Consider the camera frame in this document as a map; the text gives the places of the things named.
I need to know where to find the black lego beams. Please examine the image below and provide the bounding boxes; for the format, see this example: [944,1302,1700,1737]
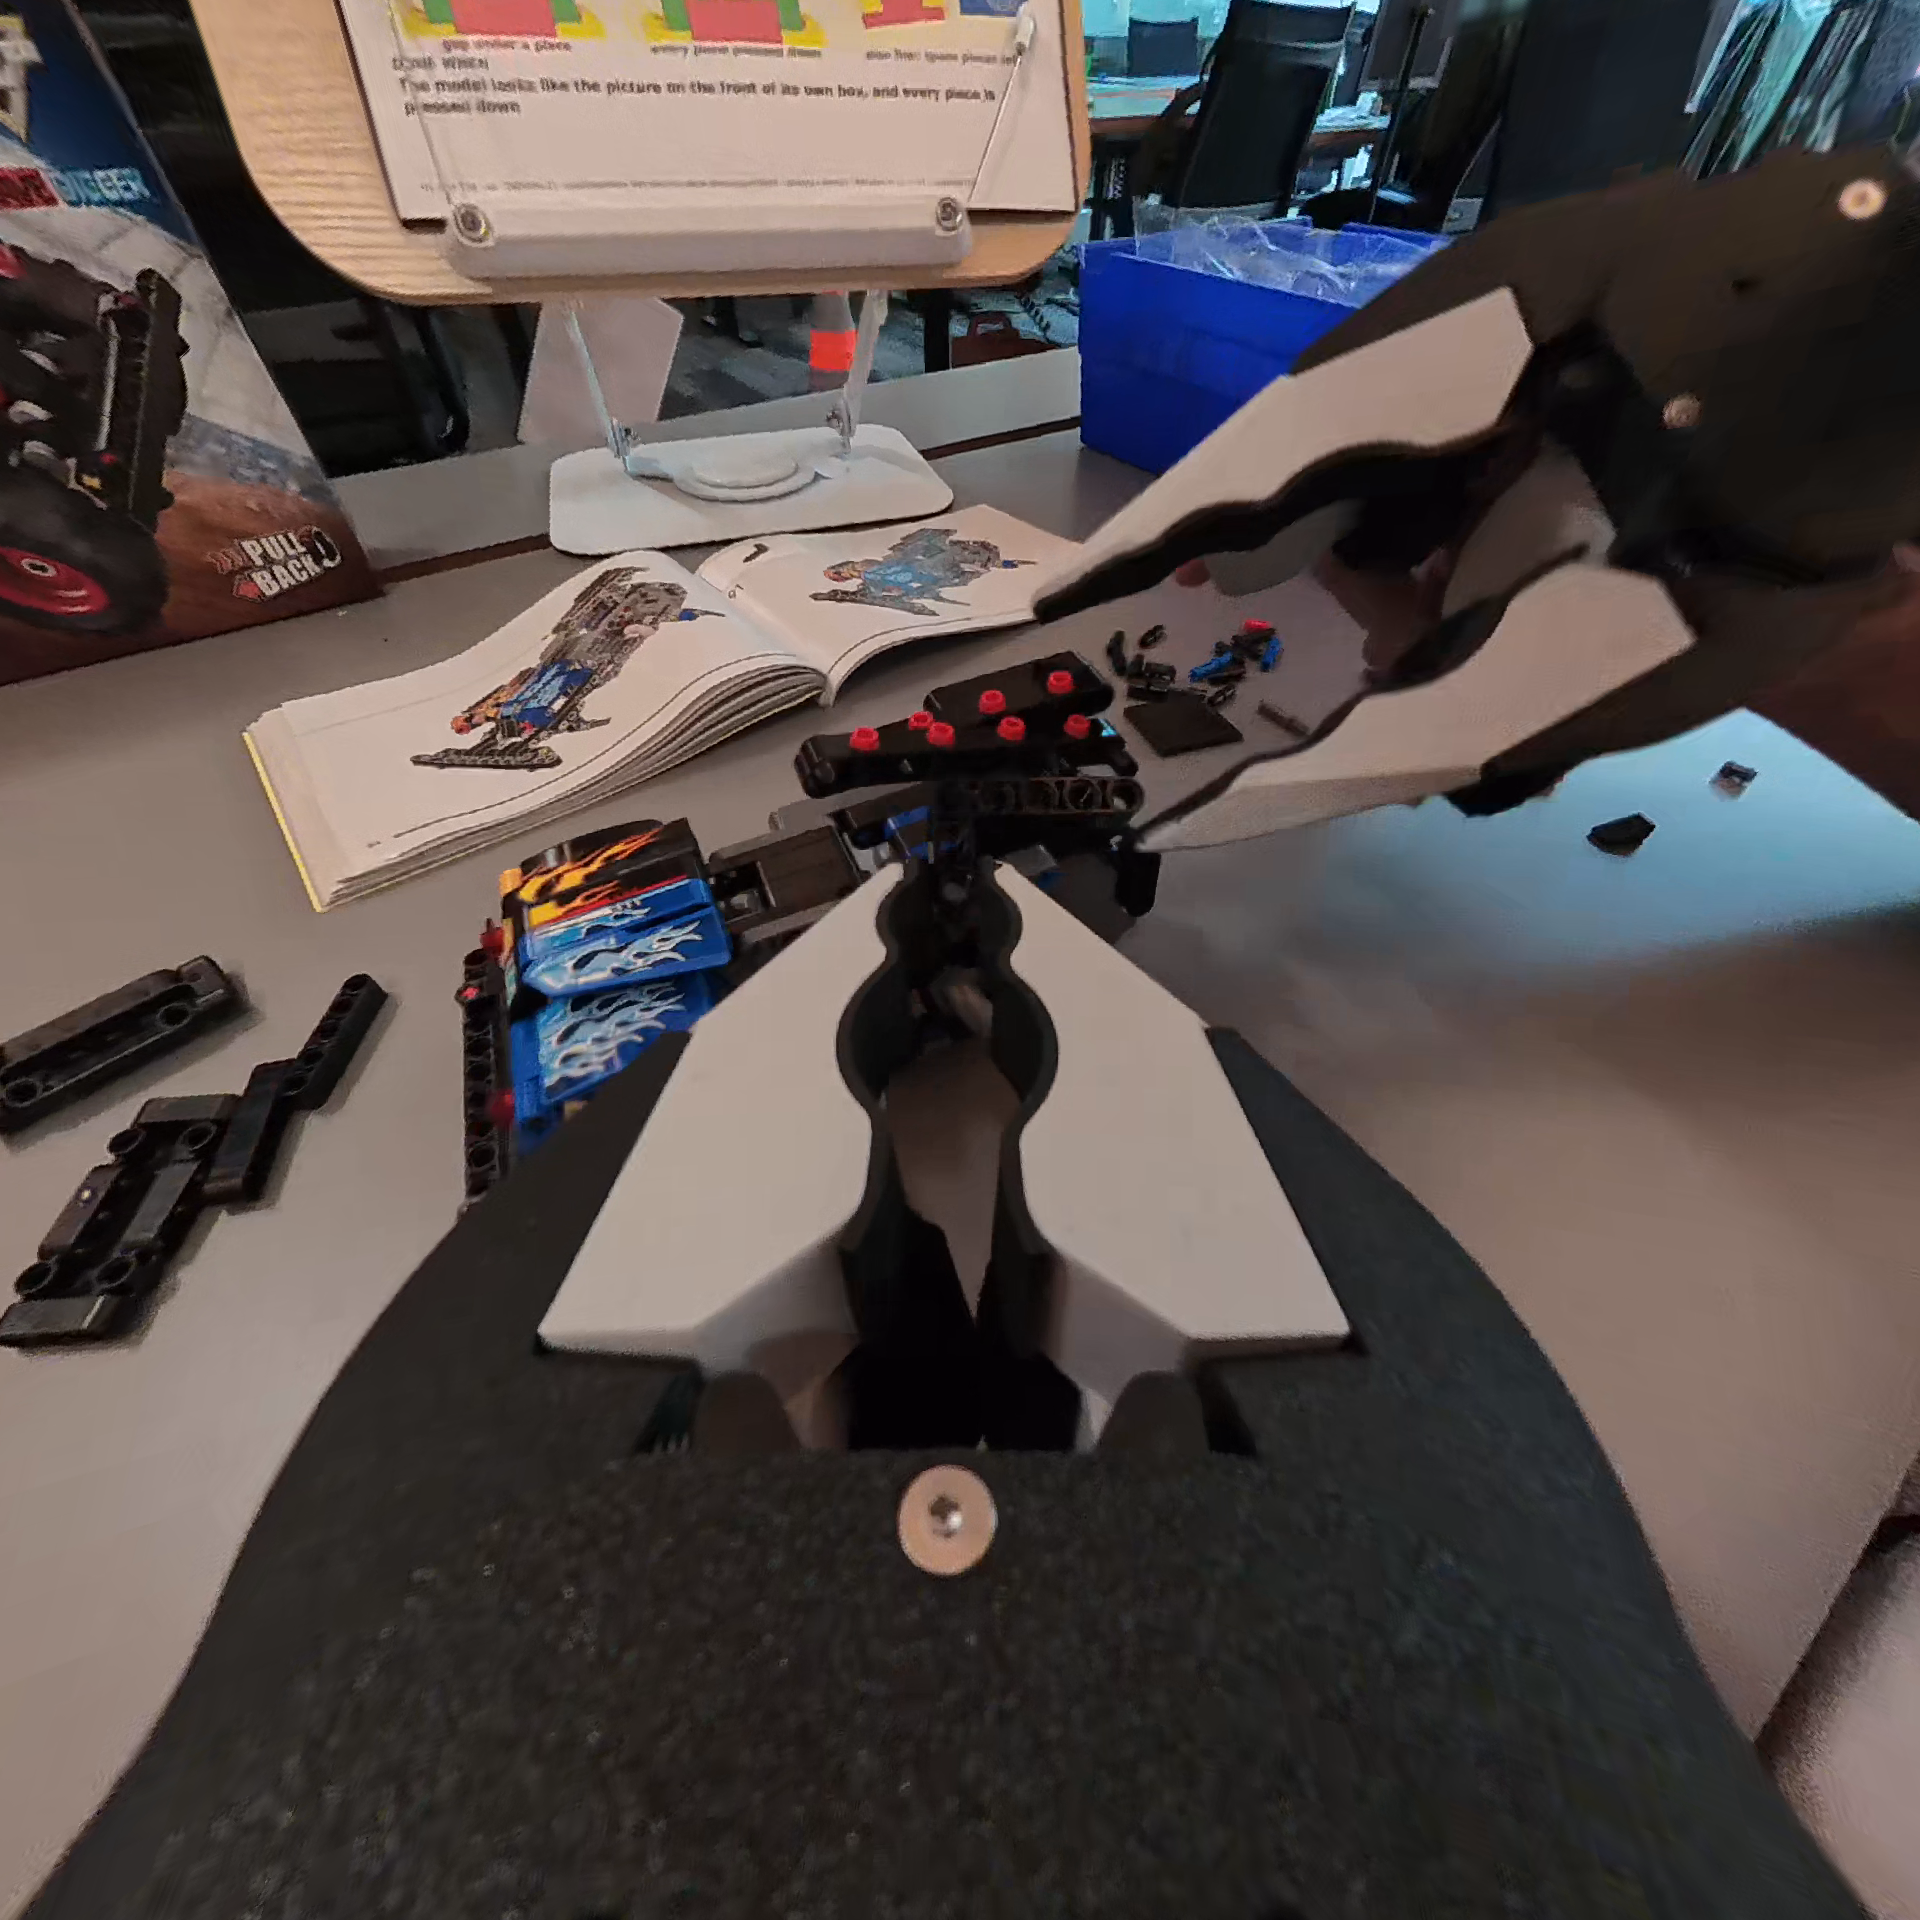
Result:
[792,654,1122,799]

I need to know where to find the person's right hand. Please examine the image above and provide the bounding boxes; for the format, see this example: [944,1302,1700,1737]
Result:
[1337,548,1451,683]

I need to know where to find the blue plastic bin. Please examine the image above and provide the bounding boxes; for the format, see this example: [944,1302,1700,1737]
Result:
[1079,223,1456,480]

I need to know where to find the white and wood document stand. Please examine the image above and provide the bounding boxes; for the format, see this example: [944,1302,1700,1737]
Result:
[187,0,1097,558]

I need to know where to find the clear plastic bags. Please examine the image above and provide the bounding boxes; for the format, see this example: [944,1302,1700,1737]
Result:
[1134,214,1444,295]

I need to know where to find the black office chair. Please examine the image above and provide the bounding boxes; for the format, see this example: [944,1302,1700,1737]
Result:
[1162,0,1359,227]

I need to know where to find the scatter of small lego pins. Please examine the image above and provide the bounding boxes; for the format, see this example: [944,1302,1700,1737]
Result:
[1108,614,1283,714]

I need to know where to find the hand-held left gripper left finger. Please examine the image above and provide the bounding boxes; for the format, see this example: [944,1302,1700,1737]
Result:
[537,863,912,1371]

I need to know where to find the lego set box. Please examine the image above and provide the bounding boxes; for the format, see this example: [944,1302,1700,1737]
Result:
[0,0,386,688]

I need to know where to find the printed instruction sheet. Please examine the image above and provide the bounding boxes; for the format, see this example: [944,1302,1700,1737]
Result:
[336,0,1084,227]

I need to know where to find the lego instruction booklet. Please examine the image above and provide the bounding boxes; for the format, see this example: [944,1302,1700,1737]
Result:
[244,502,1092,910]

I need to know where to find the scatter of small lego bricks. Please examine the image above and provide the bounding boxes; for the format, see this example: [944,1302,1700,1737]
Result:
[1586,758,1759,860]

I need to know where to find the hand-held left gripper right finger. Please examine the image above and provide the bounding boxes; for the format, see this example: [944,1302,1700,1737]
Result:
[987,864,1354,1371]

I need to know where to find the black square lego tile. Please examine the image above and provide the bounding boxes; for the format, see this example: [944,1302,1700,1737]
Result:
[1122,695,1248,761]

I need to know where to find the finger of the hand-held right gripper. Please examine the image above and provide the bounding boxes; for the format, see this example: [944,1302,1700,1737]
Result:
[1031,285,1537,626]
[1131,552,1700,856]

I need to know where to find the person's right forearm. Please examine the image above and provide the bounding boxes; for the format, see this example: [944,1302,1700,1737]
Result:
[1724,571,1920,819]

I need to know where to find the blue and black lego truck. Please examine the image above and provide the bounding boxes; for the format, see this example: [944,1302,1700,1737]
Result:
[458,654,1162,1201]

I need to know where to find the black lego panel with beam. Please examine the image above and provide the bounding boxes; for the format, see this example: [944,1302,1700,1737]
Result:
[0,975,392,1347]

